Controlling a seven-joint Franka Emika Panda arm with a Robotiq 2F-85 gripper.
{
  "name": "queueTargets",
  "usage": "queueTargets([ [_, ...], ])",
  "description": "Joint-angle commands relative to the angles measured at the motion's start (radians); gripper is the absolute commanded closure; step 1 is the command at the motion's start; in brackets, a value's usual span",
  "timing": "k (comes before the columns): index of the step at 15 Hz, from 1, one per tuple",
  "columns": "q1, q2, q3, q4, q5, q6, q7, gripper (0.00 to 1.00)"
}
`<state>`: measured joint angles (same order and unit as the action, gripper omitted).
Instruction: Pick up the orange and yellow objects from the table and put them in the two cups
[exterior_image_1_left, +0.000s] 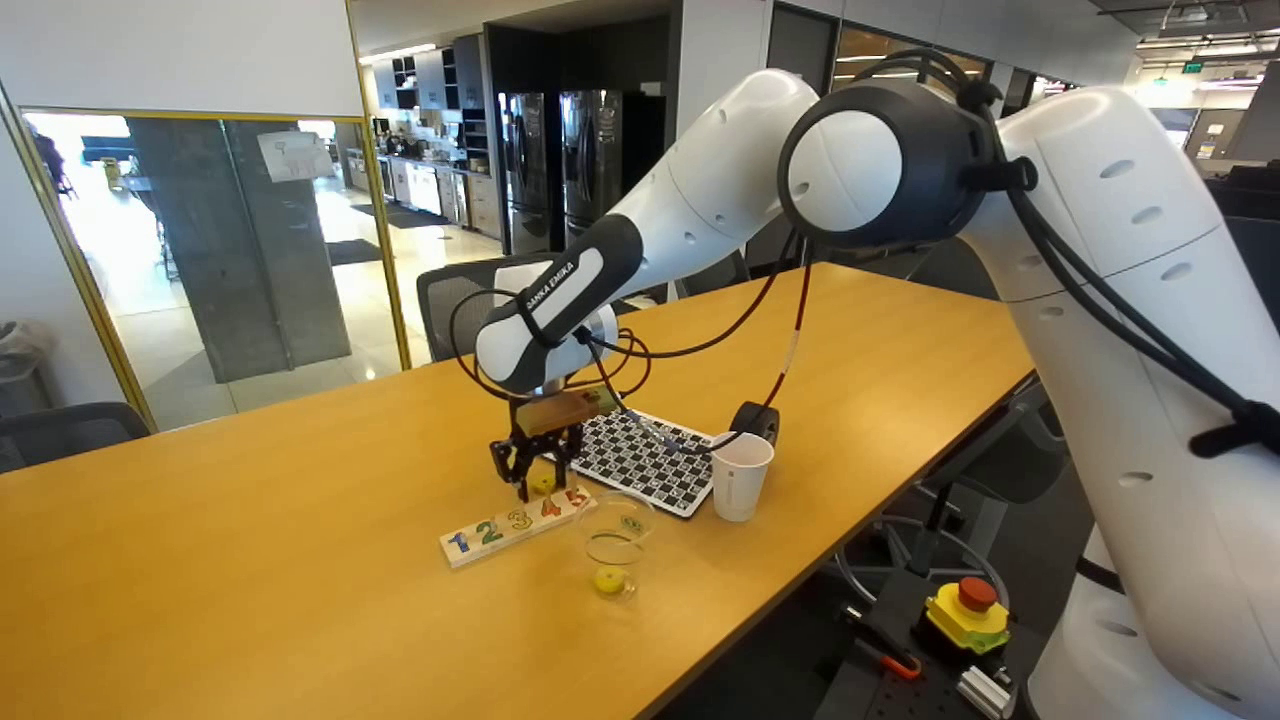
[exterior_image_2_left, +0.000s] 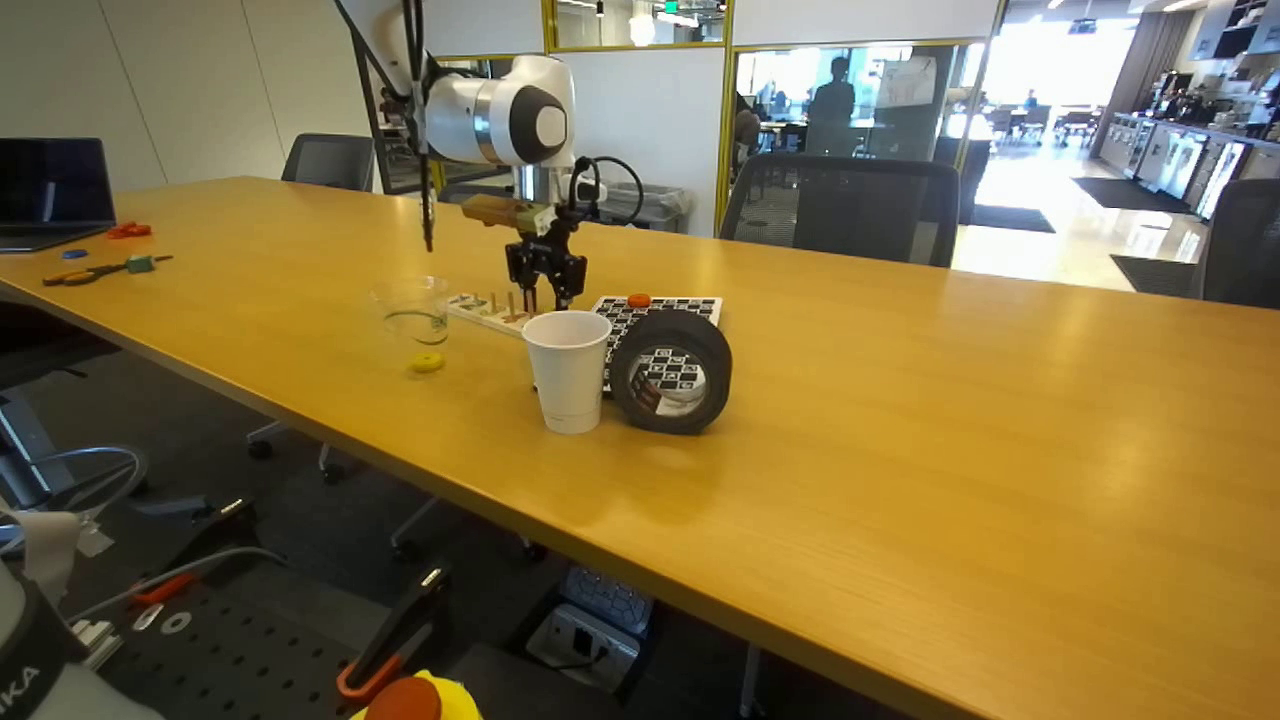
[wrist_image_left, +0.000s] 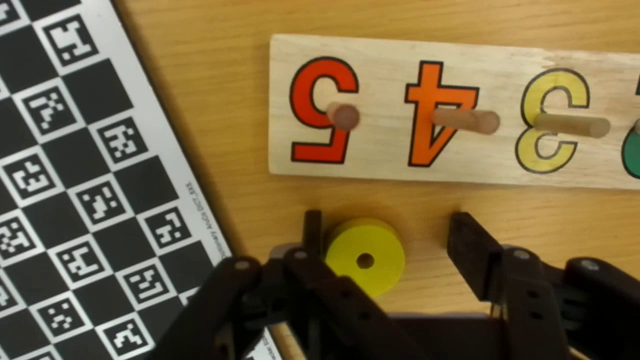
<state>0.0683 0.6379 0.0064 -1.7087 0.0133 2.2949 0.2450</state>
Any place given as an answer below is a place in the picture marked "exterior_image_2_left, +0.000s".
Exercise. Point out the grey bin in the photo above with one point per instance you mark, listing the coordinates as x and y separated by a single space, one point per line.
663 206

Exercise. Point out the black laptop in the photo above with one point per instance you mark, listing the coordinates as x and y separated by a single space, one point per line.
53 184

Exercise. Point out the clear glass cup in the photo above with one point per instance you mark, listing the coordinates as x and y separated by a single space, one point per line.
420 320

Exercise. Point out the yellow red emergency stop button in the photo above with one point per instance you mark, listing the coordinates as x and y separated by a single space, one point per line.
420 702

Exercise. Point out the small red toy piece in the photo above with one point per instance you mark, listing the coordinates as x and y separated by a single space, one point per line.
130 231

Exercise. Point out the white paper cup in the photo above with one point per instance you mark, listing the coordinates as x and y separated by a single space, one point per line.
569 374

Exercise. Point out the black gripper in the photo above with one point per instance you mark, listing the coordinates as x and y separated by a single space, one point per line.
546 252

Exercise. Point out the person in dark clothes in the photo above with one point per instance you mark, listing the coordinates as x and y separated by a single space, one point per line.
835 100

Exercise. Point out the black orange clamp tool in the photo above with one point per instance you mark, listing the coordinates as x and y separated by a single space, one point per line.
393 643

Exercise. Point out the black white marker checkerboard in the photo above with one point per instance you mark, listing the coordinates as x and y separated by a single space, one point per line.
620 312

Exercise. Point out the grey floor power box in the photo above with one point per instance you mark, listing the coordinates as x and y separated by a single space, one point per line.
585 643

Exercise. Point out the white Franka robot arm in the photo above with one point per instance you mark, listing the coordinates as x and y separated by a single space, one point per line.
465 115

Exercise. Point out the dark office chair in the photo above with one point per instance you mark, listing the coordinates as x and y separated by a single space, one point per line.
1242 244

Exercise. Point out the orange disc with hole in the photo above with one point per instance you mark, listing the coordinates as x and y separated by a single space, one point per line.
640 302

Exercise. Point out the black white toy wheel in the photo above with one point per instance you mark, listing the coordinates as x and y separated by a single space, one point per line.
722 367

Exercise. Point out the wooden number puzzle board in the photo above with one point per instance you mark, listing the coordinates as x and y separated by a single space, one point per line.
482 308

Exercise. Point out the grey office chair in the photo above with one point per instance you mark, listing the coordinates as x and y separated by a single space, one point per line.
324 162
840 206

